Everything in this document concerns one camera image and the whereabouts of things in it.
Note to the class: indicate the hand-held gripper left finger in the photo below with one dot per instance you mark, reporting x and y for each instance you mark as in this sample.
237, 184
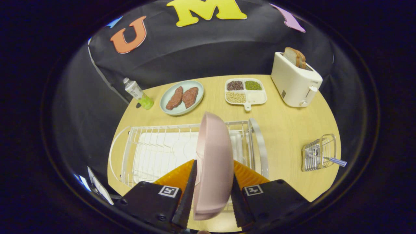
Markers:
190, 195

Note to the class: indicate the pink plate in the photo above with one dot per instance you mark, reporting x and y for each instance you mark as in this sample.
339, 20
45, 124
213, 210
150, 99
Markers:
214, 162

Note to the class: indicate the pile of dark red beans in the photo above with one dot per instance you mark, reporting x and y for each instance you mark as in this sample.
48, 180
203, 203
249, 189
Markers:
235, 85

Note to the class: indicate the white side desk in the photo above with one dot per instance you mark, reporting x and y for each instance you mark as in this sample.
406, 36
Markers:
100, 188

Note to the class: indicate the clear bottle with green liquid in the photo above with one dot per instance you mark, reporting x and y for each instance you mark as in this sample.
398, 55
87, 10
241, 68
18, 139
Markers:
135, 90

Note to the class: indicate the pale green plate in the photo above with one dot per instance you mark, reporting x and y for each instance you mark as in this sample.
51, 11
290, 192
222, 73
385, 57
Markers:
191, 84

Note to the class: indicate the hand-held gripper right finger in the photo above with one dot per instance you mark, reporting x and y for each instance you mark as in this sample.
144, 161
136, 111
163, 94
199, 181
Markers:
237, 204

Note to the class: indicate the pile of green beans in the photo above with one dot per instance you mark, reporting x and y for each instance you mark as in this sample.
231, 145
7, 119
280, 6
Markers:
253, 85

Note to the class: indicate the black backdrop cloth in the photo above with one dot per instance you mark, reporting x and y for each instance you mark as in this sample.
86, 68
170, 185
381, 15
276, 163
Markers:
211, 52

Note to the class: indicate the brown bread slice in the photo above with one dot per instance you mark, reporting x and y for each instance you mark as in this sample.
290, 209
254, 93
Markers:
302, 60
290, 56

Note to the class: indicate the white drip tray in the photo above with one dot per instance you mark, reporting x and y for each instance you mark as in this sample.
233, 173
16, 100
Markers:
162, 152

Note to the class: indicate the pile of yellow soybeans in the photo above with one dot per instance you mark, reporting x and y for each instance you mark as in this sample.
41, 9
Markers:
235, 97

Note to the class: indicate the brown meat patty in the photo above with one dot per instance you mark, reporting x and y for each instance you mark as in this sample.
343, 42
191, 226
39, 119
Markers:
175, 98
190, 97

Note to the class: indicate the white toaster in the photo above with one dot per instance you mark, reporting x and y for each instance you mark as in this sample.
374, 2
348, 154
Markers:
292, 81

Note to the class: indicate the white sectioned dish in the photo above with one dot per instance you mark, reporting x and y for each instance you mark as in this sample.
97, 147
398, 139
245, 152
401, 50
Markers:
247, 105

